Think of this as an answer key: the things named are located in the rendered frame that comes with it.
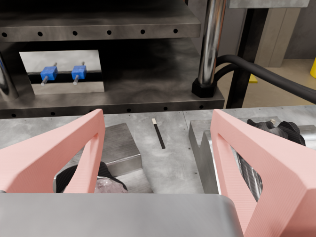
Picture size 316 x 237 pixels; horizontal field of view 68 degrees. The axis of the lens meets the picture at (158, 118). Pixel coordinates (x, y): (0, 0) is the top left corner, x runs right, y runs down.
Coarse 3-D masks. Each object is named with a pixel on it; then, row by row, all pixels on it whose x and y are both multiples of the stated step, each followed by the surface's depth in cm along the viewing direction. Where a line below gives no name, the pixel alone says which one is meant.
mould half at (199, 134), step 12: (192, 120) 67; (204, 120) 67; (264, 120) 67; (276, 120) 67; (192, 132) 64; (204, 132) 52; (300, 132) 52; (312, 132) 52; (192, 144) 65; (204, 144) 53; (312, 144) 49; (204, 156) 53; (204, 168) 54; (204, 180) 54; (216, 180) 45; (204, 192) 55; (216, 192) 45
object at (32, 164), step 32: (64, 128) 9; (96, 128) 11; (0, 160) 6; (32, 160) 6; (64, 160) 8; (96, 160) 12; (0, 192) 5; (32, 192) 6; (64, 192) 10; (0, 224) 4; (32, 224) 4; (64, 224) 4; (96, 224) 4; (128, 224) 4; (160, 224) 4; (192, 224) 4; (224, 224) 4
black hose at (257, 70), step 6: (222, 60) 87; (228, 60) 85; (234, 60) 83; (240, 60) 82; (216, 66) 91; (240, 66) 82; (246, 66) 80; (252, 66) 79; (252, 72) 79; (258, 72) 78; (264, 72) 77; (264, 78) 77; (270, 78) 76; (276, 78) 76; (276, 84) 76
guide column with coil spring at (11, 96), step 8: (0, 56) 80; (0, 64) 80; (0, 72) 81; (8, 72) 84; (0, 80) 83; (8, 80) 84; (0, 88) 84; (8, 88) 85; (8, 96) 87; (16, 96) 89
